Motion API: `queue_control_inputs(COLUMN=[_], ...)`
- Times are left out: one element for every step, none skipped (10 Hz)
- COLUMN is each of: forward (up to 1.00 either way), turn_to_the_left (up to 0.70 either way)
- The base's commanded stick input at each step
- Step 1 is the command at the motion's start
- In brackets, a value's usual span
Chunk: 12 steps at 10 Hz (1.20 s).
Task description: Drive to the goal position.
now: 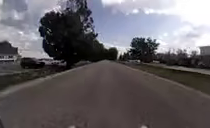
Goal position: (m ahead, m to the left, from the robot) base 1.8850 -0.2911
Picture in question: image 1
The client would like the row of dark trees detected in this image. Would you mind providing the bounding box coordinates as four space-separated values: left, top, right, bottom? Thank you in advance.
95 46 119 62

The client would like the grey asphalt road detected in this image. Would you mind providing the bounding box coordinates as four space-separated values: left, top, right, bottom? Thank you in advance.
0 59 210 128

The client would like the broad green tree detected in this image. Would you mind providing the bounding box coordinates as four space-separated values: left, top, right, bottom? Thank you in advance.
127 36 160 64

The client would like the large dark tree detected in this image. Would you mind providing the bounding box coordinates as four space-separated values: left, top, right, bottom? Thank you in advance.
38 0 101 70

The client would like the row of bushes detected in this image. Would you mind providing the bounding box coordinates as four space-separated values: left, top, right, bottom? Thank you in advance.
156 48 199 67

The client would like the dark vehicle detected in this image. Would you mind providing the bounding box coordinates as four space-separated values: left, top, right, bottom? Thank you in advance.
19 57 47 70

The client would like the pale kerb strip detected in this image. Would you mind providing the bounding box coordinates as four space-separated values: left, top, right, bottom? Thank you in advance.
0 61 96 101

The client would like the grass verge beside sidewalk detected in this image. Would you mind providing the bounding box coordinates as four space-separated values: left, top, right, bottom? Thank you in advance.
121 61 210 99

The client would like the dark grass verge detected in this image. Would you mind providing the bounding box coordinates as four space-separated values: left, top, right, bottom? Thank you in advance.
0 62 91 92

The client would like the pale concrete sidewalk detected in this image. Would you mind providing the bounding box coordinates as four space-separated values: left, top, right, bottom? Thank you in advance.
149 62 210 77

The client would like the grey paved lot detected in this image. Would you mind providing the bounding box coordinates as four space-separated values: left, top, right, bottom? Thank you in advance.
0 61 34 78

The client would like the low building with dark roof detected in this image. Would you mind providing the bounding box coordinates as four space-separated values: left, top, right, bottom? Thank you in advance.
0 40 23 64

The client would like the house with white trim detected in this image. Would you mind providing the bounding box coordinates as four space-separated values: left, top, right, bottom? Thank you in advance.
197 40 210 68

